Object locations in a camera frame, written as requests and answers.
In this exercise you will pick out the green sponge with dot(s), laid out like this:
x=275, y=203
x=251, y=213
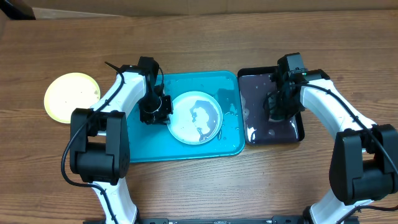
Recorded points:
x=276, y=118

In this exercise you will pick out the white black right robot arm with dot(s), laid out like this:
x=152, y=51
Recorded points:
x=363, y=166

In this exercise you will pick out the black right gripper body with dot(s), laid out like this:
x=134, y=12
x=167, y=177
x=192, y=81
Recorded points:
x=283, y=104

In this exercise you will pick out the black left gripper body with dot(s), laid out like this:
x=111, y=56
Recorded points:
x=153, y=109

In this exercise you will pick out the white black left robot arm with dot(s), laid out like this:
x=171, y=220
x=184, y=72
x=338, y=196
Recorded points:
x=97, y=155

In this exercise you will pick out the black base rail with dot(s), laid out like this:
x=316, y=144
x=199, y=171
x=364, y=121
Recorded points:
x=274, y=220

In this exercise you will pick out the brown cardboard backdrop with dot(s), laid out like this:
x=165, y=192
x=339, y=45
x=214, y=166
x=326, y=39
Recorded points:
x=91, y=8

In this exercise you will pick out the black plastic tray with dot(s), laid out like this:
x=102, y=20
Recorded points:
x=254, y=85

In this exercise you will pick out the yellow plate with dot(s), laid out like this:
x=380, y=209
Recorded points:
x=68, y=92

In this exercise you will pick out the light blue plate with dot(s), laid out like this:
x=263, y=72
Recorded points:
x=196, y=118

